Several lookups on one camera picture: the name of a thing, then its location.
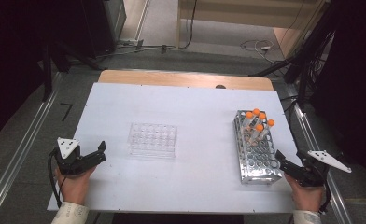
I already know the black cabinet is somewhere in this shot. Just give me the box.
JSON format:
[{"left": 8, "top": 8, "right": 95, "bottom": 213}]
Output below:
[{"left": 81, "top": 0, "right": 128, "bottom": 59}]

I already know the black hanging cable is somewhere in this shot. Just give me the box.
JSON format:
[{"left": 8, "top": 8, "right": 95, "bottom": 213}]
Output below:
[{"left": 179, "top": 0, "right": 199, "bottom": 50}]

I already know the person's left hand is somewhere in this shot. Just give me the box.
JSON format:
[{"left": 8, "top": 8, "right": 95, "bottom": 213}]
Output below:
[{"left": 55, "top": 165, "right": 97, "bottom": 206}]

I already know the metal tube rack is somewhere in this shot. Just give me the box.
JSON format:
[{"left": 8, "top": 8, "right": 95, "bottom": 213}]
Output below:
[{"left": 232, "top": 109, "right": 283, "bottom": 186}]

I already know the black metal stand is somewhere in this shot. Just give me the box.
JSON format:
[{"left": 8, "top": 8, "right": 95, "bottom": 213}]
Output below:
[{"left": 41, "top": 41, "right": 106, "bottom": 102}]

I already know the dark curtain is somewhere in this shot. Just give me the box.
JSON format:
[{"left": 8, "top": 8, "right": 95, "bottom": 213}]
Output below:
[
  {"left": 0, "top": 0, "right": 86, "bottom": 147},
  {"left": 310, "top": 0, "right": 366, "bottom": 188}
]

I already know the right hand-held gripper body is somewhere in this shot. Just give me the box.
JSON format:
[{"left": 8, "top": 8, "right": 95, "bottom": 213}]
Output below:
[{"left": 296, "top": 149, "right": 353, "bottom": 188}]

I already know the aluminium rail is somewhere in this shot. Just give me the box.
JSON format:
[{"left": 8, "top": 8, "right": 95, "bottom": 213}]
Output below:
[
  {"left": 288, "top": 92, "right": 355, "bottom": 224},
  {"left": 0, "top": 72, "right": 63, "bottom": 224}
]

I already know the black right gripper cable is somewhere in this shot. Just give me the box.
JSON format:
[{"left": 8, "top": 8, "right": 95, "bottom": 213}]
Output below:
[{"left": 318, "top": 182, "right": 332, "bottom": 216}]

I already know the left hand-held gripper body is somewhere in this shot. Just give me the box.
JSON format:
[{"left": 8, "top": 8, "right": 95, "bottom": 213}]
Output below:
[{"left": 52, "top": 137, "right": 91, "bottom": 177}]

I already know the white floor cable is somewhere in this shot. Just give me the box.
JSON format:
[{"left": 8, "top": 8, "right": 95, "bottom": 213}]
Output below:
[{"left": 240, "top": 38, "right": 286, "bottom": 64}]

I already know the grey floor cable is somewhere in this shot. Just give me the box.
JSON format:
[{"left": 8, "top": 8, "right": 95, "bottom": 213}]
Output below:
[{"left": 95, "top": 38, "right": 185, "bottom": 61}]

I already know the light wooden bench frame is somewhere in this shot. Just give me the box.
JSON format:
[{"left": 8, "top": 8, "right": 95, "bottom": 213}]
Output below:
[{"left": 176, "top": 0, "right": 331, "bottom": 59}]

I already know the black stand with cables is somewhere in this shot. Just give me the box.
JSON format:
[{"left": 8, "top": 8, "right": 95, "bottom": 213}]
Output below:
[{"left": 249, "top": 3, "right": 338, "bottom": 108}]

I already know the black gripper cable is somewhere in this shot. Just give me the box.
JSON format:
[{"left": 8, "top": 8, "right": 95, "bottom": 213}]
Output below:
[
  {"left": 47, "top": 148, "right": 67, "bottom": 209},
  {"left": 318, "top": 182, "right": 332, "bottom": 216}
]

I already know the clear plastic tube rack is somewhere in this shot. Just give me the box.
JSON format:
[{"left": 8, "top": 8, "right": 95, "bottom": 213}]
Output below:
[{"left": 127, "top": 121, "right": 178, "bottom": 161}]

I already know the person's right hand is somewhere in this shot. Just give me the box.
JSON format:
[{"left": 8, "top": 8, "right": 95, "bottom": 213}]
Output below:
[{"left": 284, "top": 173, "right": 326, "bottom": 214}]

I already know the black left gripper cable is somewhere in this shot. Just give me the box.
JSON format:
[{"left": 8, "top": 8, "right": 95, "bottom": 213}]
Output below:
[{"left": 47, "top": 148, "right": 67, "bottom": 209}]

